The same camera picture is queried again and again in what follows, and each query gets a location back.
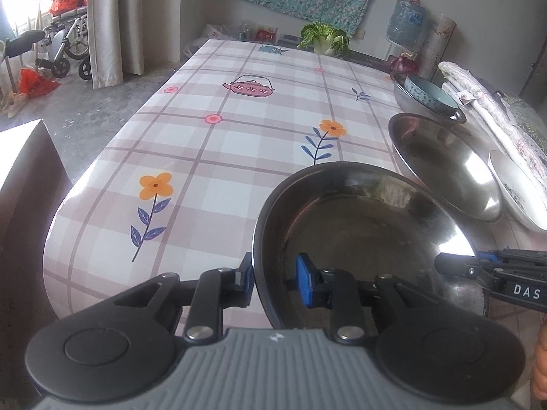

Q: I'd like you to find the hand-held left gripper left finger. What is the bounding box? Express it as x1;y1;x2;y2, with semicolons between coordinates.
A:
113;252;255;343

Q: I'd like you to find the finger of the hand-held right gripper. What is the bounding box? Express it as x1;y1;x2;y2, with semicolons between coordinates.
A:
433;252;505;297
478;247;547;266

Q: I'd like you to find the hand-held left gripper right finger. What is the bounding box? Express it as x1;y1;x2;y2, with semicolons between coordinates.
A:
297;252;466;344

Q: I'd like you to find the white ceramic plate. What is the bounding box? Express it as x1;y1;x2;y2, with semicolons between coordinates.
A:
488;150;547;231

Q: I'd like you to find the large steel bowl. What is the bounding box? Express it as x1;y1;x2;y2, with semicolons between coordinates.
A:
252;161;488;330

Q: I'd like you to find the teal ceramic bowl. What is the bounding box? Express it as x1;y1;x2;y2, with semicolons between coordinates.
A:
403;75;461;116

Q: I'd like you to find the deep steel bowl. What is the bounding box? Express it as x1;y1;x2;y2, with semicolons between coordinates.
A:
389;72;468;126

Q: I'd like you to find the person's right forearm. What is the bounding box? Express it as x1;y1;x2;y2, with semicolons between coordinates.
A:
531;315;547;410

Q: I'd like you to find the green leaf print pillow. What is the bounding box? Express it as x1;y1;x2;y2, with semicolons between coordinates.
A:
499;96;547;157

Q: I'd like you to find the white lace cover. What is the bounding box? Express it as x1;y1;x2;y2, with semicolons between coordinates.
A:
438;60;547;177

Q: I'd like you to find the red onion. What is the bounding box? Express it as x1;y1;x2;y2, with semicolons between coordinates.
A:
390;53;421;74

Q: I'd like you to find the floral paper roll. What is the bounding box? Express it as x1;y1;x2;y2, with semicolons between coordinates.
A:
421;12;457;83

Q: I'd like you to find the brown cardboard box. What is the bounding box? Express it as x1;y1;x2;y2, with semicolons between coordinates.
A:
0;118;74;394

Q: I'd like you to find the dark side table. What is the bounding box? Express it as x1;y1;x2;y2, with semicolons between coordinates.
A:
277;33;395;70

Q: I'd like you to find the white plastic bag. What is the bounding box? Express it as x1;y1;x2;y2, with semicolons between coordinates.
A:
183;23;228;57

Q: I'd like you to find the napa cabbage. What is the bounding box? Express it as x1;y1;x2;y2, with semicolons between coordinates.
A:
296;22;351;56

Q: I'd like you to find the blue water bottle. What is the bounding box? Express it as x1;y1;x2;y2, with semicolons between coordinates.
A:
386;0;430;48

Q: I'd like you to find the beige curtain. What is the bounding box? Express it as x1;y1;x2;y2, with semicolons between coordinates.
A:
84;0;145;91

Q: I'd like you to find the crumpled red plastic bag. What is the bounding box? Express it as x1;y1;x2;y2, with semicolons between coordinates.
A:
19;68;61;93

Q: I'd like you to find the wheelchair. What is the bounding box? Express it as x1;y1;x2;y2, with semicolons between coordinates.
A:
3;12;93;80

